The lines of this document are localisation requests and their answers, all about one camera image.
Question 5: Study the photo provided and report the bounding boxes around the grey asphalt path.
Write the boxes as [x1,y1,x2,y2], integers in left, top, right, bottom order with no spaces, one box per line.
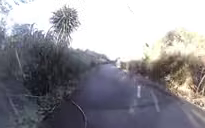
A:
[39,63,205,128]

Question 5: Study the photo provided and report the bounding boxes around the tall round-headed cabbage tree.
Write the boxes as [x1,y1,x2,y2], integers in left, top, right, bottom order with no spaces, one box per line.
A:
[49,4,82,48]

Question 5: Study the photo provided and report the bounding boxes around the dense green bushes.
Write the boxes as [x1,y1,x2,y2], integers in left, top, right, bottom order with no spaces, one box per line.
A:
[0,20,112,128]

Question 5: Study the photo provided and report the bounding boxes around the sunlit scrub bank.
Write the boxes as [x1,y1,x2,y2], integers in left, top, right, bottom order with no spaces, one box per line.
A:
[120,28,205,112]

